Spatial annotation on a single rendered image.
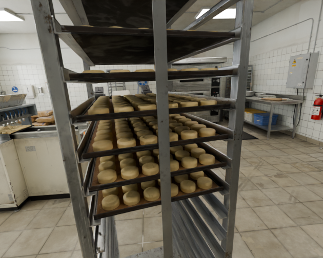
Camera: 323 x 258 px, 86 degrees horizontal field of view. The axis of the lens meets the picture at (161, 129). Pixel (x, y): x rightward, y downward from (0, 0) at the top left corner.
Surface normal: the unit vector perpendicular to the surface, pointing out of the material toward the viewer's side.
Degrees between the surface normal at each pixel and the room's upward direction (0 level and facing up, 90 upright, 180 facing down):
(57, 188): 90
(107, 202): 0
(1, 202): 89
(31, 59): 90
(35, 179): 90
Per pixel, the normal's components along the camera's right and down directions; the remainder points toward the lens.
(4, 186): 0.05, 0.25
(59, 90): 0.28, 0.24
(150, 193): -0.04, -0.97
